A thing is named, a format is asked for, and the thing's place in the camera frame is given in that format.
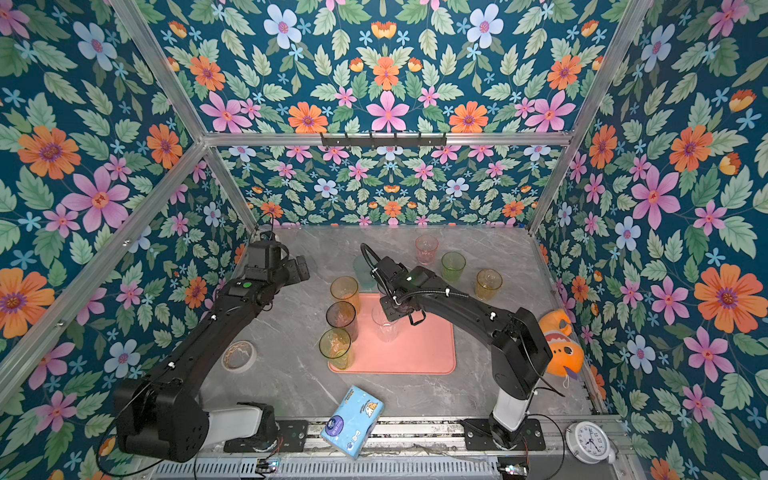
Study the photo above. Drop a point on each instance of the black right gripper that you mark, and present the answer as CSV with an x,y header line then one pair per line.
x,y
390,314

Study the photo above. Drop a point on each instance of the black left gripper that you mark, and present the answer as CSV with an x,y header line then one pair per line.
x,y
293,273

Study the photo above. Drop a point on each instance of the clear transparent cup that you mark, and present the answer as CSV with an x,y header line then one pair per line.
x,y
386,330

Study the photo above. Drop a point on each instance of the pink transparent cup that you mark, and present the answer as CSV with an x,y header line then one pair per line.
x,y
426,249

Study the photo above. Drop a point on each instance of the green short cup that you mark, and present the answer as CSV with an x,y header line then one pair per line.
x,y
453,264

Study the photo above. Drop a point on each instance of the teal frosted cup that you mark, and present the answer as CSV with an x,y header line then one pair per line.
x,y
367,283

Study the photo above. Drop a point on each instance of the pink plastic tray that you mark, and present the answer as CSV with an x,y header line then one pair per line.
x,y
425,349

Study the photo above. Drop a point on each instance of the yellow plastic cup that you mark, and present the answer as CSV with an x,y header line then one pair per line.
x,y
346,288

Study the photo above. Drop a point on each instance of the dark grey plastic cup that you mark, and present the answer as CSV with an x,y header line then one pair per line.
x,y
343,315

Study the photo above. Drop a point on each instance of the light green tall cup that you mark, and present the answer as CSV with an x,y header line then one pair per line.
x,y
335,345

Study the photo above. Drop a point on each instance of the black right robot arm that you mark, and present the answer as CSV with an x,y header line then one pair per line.
x,y
519,352

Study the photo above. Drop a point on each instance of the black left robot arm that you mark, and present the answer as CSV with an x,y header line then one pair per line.
x,y
158,416

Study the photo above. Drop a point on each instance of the amber short cup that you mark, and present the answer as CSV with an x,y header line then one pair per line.
x,y
488,283

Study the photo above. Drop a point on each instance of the patterned tape roll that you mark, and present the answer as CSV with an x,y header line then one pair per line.
x,y
239,357

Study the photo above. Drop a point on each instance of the blue tissue pack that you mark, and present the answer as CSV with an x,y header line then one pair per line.
x,y
348,429

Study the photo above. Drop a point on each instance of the orange fish plush toy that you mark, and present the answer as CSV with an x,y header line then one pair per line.
x,y
567,354

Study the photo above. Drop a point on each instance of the white alarm clock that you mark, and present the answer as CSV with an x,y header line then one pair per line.
x,y
589,443

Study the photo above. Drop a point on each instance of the black hook rail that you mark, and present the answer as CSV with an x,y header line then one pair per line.
x,y
371,140

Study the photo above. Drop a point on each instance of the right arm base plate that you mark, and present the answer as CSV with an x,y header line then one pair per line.
x,y
484,435

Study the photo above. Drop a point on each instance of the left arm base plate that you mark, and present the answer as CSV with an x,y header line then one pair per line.
x,y
282,436

